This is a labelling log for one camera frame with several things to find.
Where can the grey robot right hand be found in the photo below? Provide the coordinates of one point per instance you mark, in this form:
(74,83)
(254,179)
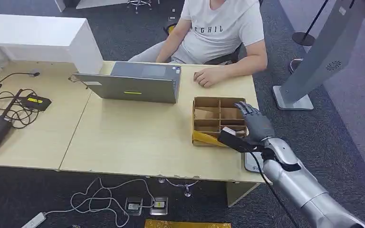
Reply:
(258,126)

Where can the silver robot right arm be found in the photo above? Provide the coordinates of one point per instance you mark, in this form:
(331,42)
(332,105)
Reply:
(295,185)

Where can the grey flat device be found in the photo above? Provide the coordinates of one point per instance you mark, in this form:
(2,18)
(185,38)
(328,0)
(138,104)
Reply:
(251,163)

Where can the wooden compartment box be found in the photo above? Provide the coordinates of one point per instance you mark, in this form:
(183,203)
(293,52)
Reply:
(207,113)

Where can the yellow card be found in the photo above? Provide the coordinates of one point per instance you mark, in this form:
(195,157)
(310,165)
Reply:
(204,138)

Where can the person's left hand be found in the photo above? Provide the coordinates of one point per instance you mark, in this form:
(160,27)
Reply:
(207,77)

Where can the pale desk leg panel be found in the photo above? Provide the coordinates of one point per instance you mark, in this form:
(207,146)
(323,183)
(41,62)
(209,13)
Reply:
(237,193)

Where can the grey kiosk stand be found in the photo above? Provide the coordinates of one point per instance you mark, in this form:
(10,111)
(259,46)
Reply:
(324,53)

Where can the person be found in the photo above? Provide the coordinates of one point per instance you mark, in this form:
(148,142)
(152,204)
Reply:
(220,31)

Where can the yellow floor tape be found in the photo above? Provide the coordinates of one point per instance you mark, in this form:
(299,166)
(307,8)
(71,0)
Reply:
(185,224)

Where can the silver floor socket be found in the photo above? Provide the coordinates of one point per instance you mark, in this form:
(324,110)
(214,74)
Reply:
(159,206)
(134,206)

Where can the grey laptop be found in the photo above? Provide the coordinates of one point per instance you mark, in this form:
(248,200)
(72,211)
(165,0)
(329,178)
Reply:
(132,91)

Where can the chrome stool base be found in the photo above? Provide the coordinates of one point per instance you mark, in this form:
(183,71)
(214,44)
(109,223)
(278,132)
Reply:
(138,3)

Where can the white cabinet base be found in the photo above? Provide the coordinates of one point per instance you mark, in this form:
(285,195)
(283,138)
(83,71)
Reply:
(88,3)

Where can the small black box yellow label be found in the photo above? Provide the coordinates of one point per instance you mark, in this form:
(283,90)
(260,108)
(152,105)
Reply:
(36,102)

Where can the white desk shelf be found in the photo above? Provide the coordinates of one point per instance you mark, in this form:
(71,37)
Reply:
(44,34)

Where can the white power strip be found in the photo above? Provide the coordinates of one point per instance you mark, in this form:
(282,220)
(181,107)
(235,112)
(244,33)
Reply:
(34,221)

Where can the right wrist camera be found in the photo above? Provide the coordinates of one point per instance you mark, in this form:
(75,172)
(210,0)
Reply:
(236,141)

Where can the black stanchion post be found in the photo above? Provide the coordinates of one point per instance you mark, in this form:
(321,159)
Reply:
(302,38)

